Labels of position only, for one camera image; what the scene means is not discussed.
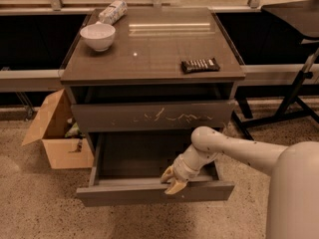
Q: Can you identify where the grey drawer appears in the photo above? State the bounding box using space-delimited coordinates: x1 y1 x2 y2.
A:
77 129 234 206
72 101 235 132

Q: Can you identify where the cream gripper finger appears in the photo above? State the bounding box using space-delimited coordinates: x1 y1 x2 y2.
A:
160 166 174 183
164 179 187 195

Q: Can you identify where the grey drawer cabinet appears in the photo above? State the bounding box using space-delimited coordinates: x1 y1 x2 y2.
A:
60 6 247 137

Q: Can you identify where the grey top drawer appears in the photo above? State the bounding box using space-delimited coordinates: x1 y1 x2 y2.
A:
72 101 235 132

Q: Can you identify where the white plastic snack bag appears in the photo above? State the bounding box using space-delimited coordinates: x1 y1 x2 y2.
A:
99 0 128 25

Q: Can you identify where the black rolling stand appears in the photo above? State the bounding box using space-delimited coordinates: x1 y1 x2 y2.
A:
231 0 319 140

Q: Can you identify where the dark chocolate bar wrapper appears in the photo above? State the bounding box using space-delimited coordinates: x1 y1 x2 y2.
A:
181 58 220 74

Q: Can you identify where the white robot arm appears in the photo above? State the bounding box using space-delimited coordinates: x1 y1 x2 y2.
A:
160 126 319 239

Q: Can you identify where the open cardboard box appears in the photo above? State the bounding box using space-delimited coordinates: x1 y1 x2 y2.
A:
22 90 94 169

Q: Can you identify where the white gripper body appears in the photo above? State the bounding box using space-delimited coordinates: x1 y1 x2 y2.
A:
172 154 201 183

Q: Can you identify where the white ceramic bowl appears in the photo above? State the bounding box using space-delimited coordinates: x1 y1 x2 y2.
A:
80 24 116 52

